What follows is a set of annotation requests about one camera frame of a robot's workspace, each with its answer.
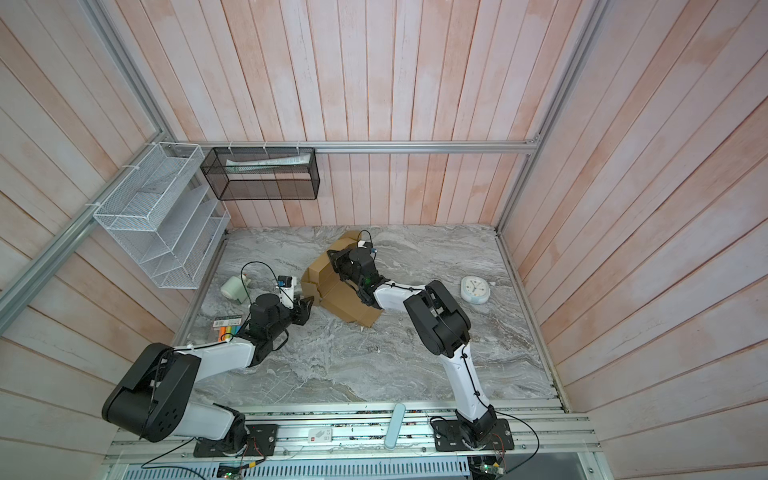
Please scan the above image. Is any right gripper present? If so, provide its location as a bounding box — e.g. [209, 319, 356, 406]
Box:
[328, 249, 366, 291]

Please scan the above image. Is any brown cardboard box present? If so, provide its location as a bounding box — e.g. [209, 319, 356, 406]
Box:
[301, 251, 382, 328]

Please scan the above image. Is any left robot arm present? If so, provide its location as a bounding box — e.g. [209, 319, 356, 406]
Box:
[102, 294, 314, 456]

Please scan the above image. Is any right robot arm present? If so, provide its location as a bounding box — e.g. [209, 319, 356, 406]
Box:
[327, 242, 497, 448]

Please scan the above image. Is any white tape roll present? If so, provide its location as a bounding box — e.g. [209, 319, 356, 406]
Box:
[220, 274, 250, 304]

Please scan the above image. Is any coloured marker pack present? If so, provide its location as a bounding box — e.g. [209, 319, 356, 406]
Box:
[210, 315, 244, 342]

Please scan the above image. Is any white label tag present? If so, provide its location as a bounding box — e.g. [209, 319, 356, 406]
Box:
[307, 427, 333, 444]

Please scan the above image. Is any black mesh basket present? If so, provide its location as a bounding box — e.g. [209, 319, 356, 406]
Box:
[201, 146, 321, 201]

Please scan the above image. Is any white round clock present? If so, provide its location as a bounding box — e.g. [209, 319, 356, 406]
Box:
[460, 276, 491, 305]

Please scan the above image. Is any paper sheet in basket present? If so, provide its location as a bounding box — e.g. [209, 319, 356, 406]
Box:
[225, 153, 312, 175]

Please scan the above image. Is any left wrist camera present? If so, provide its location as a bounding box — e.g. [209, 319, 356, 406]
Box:
[277, 275, 296, 309]

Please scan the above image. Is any aluminium front rail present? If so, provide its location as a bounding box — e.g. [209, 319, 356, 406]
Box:
[101, 400, 602, 466]

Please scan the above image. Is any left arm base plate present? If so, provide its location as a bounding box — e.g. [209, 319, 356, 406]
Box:
[193, 403, 278, 458]

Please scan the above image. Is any white wire mesh shelf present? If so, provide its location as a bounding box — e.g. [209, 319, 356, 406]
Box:
[94, 142, 230, 290]

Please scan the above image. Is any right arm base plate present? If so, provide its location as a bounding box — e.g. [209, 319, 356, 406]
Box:
[429, 416, 515, 452]

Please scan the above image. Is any aluminium wall frame bar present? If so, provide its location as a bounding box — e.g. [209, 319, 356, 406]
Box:
[194, 140, 539, 154]

